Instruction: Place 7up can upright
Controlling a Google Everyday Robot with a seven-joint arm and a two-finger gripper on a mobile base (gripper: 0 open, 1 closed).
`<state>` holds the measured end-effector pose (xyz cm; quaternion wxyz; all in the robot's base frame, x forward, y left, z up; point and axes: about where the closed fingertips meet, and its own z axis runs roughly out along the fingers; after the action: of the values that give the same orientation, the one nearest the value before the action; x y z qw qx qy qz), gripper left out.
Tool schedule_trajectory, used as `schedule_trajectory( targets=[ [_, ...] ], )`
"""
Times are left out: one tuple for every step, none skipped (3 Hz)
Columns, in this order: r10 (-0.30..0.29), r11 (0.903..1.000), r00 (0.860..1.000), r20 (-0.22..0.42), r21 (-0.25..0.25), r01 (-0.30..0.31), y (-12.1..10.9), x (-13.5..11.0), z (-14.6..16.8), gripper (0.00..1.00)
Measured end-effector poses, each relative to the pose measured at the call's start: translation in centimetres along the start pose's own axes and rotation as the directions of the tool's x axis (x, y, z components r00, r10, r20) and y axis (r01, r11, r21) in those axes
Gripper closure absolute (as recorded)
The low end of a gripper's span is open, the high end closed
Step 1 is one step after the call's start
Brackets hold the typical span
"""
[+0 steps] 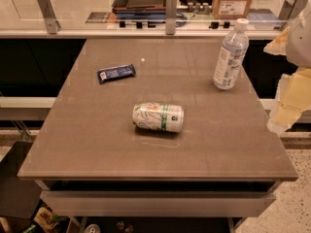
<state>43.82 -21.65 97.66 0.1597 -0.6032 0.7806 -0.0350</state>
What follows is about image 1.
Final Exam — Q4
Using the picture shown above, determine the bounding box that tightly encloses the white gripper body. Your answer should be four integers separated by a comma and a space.
286, 1, 311, 68

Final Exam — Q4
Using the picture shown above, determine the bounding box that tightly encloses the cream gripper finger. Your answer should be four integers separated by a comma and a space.
263, 26, 290, 55
267, 67, 311, 134

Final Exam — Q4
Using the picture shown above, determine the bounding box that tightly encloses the white green 7up can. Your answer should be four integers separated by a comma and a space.
132, 102, 184, 133

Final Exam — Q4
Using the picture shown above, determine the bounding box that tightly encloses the can under table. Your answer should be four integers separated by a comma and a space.
84, 224, 101, 233

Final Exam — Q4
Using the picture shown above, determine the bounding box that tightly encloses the clear plastic water bottle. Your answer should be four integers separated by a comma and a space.
213, 18, 249, 90

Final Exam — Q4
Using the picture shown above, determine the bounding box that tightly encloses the brown cardboard box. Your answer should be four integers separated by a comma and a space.
212, 0, 252, 19

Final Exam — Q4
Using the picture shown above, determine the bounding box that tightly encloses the open dark box with papers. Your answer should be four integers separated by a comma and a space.
112, 0, 166, 20

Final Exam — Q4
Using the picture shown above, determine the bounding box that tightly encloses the blue snack bar wrapper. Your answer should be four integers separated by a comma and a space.
97, 64, 136, 84

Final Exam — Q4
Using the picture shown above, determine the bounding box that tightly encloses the grey table drawer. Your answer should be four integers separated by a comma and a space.
41, 191, 275, 217

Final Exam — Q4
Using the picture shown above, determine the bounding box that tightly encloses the snack bag under table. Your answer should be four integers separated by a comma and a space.
34, 207, 68, 233

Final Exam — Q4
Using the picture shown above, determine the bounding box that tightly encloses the right metal glass bracket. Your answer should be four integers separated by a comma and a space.
274, 0, 309, 30

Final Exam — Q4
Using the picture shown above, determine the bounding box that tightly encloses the metal glass bracket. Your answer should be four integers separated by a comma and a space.
274, 0, 309, 30
37, 0, 60, 34
165, 0, 177, 35

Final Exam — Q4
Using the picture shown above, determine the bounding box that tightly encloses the middle metal glass bracket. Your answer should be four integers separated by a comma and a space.
165, 0, 177, 35

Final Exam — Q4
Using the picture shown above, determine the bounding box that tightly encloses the left metal glass bracket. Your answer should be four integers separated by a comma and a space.
37, 0, 60, 34

